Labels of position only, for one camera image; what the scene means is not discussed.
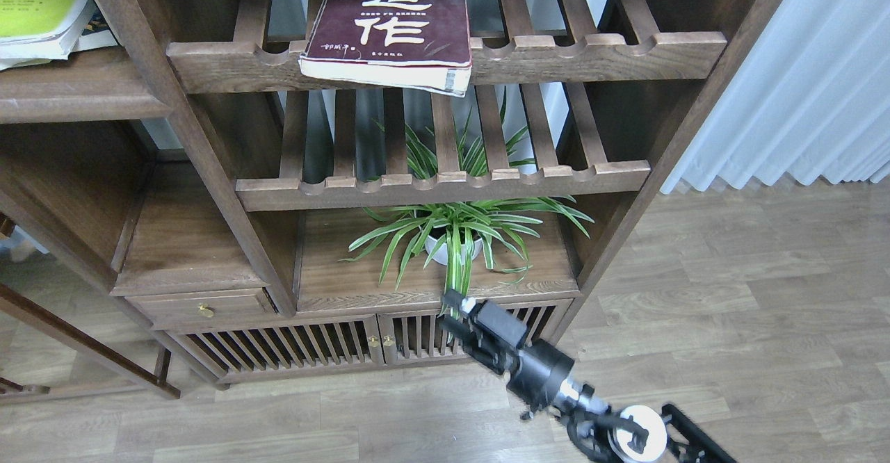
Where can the dark wooden bookshelf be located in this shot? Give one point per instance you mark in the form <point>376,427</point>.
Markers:
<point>197,156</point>

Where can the right slatted cabinet door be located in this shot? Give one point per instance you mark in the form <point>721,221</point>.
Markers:
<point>420,339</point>

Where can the white pleated curtain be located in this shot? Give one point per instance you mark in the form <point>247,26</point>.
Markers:
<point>809,103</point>

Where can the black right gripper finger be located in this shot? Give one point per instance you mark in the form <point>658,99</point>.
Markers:
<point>488,317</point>
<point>462,332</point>

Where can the green spider plant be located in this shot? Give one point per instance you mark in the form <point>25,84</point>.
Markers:
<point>404,229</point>

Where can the yellow green cover book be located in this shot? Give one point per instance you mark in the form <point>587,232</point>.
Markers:
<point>33,29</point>

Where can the maroon book white characters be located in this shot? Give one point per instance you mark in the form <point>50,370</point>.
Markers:
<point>420,44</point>

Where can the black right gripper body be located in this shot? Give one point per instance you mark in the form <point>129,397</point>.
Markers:
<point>539,373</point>

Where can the colourful 300 paperback book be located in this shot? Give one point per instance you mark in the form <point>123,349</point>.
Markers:
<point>95,35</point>

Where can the slatted cabinet door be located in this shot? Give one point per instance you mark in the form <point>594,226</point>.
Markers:
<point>420,339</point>
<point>309,346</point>

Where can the white book under paperback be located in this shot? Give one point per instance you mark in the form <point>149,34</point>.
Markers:
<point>28,61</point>

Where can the white plant pot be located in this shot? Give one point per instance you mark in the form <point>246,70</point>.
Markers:
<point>439,248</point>

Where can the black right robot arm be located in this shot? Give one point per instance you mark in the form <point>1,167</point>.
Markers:
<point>636,433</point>

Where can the left slatted cabinet door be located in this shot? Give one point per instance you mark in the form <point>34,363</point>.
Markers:
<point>309,346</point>

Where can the wooden drawer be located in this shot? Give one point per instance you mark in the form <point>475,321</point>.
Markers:
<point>182,308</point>

